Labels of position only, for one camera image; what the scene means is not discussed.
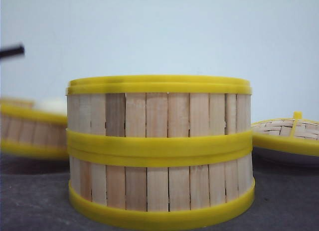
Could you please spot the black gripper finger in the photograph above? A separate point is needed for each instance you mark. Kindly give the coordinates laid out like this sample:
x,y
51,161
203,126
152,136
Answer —
x,y
11,51

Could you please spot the bamboo steamer lid yellow rim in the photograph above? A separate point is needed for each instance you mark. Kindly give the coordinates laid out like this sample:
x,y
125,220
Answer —
x,y
295,135

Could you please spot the bamboo steamer basket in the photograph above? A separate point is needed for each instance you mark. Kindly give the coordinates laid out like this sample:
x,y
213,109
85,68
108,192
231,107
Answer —
x,y
161,199
157,120
31,133

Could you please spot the white bun in left basket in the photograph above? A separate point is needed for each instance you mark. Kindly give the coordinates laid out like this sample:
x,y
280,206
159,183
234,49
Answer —
x,y
56,105

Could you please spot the white plate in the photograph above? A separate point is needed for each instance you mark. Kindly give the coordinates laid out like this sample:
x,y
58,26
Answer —
x,y
286,158

